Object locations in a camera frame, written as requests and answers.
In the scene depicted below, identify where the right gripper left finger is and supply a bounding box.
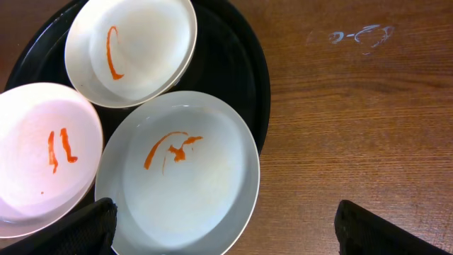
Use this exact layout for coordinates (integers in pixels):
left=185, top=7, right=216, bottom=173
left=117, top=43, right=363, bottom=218
left=1, top=198, right=117, bottom=255

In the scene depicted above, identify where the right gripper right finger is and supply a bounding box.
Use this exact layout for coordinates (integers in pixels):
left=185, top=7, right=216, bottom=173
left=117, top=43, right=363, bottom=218
left=334, top=200, right=449, bottom=255

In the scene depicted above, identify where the white plate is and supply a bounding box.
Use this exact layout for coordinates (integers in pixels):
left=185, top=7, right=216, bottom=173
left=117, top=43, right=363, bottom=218
left=1, top=82, right=103, bottom=239
left=64, top=0, right=197, bottom=108

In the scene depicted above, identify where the grey-white plate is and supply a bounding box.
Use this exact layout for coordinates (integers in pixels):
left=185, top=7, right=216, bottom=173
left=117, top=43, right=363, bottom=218
left=95, top=91, right=260, bottom=254

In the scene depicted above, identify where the round black tray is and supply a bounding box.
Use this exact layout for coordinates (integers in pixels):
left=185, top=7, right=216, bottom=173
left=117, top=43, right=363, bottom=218
left=3, top=0, right=272, bottom=213

